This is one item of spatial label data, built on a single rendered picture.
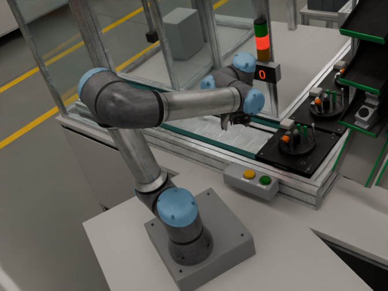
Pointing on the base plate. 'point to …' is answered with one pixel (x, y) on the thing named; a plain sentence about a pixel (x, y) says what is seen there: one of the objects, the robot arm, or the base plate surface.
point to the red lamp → (262, 43)
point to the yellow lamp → (263, 55)
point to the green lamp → (260, 30)
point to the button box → (228, 175)
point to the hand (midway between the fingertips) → (234, 125)
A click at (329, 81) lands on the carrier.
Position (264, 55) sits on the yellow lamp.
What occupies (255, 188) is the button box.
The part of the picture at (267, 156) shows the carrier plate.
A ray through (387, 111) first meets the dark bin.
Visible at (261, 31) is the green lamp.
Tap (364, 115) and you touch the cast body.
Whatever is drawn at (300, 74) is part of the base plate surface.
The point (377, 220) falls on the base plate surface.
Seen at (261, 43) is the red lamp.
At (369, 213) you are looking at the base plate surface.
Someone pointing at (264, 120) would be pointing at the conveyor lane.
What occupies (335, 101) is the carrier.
